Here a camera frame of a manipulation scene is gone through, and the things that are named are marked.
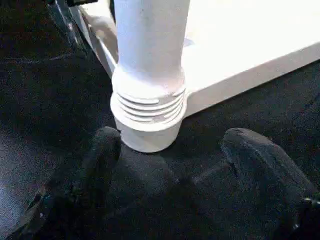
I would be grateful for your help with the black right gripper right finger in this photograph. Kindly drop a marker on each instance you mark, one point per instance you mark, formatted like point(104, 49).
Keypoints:
point(270, 185)

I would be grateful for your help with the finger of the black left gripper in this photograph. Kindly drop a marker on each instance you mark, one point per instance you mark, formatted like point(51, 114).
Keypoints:
point(65, 22)

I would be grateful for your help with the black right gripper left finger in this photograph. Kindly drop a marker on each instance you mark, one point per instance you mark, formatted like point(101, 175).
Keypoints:
point(70, 190)

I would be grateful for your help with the white plastic table leg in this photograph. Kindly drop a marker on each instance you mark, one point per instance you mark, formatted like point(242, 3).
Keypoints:
point(150, 60)

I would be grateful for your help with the white plastic table top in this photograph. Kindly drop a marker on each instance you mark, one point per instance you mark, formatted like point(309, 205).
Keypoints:
point(240, 45)

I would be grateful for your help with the black plastic mat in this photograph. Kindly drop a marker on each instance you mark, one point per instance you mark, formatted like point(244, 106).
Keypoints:
point(50, 100)

